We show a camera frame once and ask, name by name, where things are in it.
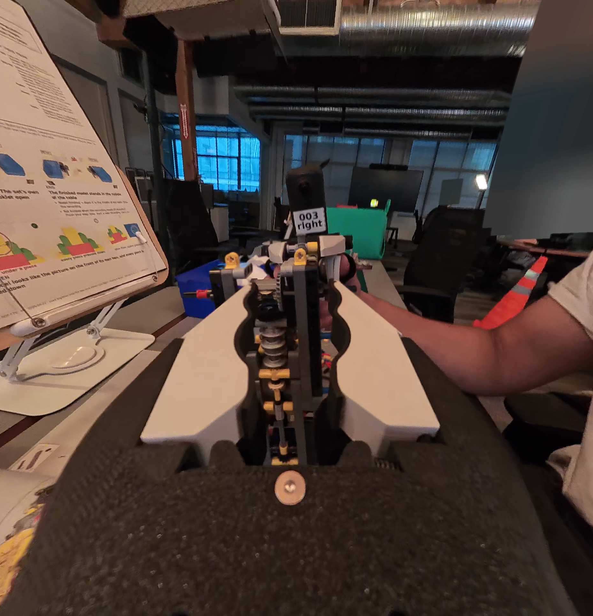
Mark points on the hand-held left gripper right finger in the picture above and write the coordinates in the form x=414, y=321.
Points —
x=388, y=385

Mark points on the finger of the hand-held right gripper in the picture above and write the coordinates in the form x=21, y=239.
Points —
x=277, y=251
x=332, y=245

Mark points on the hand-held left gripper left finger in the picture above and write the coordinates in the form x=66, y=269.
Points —
x=200, y=380

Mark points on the yellow black brick car model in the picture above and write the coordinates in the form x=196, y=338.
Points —
x=301, y=313

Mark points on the person's right forearm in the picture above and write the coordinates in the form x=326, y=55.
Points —
x=470, y=346

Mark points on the grey desk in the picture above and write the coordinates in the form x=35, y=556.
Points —
x=99, y=426

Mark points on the person's right hand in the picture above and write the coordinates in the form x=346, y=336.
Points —
x=327, y=310

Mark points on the crumpled white paper bags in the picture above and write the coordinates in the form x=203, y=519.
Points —
x=255, y=267

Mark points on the green plastic bin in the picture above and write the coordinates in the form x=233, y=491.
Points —
x=364, y=231

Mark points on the large black screen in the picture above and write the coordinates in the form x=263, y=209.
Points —
x=385, y=190

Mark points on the blue plastic bin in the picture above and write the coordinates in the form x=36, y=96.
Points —
x=195, y=298

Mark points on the orange traffic cone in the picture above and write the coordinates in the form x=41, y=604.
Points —
x=513, y=298

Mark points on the person's white shirt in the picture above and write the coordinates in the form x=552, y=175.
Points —
x=585, y=385

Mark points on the printed instruction sheet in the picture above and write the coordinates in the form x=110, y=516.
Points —
x=60, y=192

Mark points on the open instruction booklet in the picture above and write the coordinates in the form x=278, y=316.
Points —
x=12, y=529

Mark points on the wooden post red sign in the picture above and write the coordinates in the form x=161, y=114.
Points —
x=186, y=110

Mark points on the metal ventilation duct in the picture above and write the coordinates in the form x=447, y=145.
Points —
x=436, y=29

